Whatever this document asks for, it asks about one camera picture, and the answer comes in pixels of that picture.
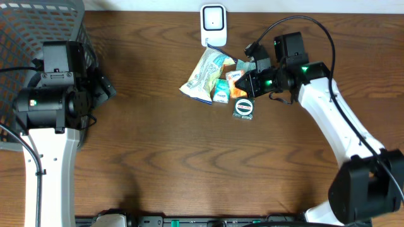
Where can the clear orange snack packet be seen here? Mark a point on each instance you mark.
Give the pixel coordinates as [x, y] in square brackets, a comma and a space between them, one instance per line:
[232, 78]

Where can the white barcode scanner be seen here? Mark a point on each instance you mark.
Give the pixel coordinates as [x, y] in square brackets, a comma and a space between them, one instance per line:
[213, 20]

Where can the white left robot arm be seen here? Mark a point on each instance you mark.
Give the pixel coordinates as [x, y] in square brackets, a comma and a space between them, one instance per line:
[54, 116]

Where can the dark box round white label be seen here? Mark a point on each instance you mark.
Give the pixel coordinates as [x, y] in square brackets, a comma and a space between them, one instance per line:
[244, 108]

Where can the green white snack packet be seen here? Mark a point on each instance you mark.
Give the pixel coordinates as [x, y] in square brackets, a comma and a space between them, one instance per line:
[245, 66]

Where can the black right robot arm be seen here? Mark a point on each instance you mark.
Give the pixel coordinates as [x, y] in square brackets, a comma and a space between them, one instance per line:
[370, 178]

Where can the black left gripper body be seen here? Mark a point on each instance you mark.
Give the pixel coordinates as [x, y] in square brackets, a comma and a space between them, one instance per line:
[101, 90]

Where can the yellow white snack bag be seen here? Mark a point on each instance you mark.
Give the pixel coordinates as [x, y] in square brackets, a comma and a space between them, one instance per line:
[203, 78]

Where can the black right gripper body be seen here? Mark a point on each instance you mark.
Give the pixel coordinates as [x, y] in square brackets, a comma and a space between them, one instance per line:
[260, 83]

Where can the teal Kleenex tissue pack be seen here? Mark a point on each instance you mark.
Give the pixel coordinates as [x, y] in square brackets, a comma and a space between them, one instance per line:
[222, 92]

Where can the dark grey plastic basket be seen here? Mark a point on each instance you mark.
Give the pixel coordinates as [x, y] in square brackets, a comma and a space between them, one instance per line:
[25, 26]

